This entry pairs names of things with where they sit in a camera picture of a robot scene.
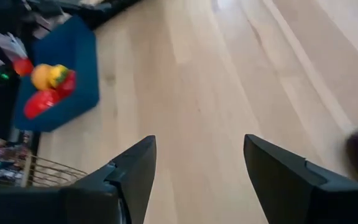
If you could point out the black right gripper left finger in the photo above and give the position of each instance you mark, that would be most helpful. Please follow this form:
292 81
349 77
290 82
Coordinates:
126 186

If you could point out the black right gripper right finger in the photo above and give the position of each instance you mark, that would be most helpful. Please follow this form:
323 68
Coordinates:
291 186

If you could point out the small red tomato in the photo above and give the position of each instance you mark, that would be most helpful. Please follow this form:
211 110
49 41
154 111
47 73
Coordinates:
23 67

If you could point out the orange fruit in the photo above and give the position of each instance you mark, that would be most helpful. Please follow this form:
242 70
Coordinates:
40 76

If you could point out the large red round fruit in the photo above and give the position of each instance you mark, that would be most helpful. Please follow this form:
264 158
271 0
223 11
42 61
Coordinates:
39 104

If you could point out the yellow lemon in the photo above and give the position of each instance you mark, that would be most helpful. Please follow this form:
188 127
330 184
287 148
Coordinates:
58 74

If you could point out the blue plastic tray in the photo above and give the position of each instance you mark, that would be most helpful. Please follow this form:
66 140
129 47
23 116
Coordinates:
73 46

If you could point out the red fruit with green top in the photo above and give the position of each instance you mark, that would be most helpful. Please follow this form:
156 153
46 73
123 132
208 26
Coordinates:
68 85

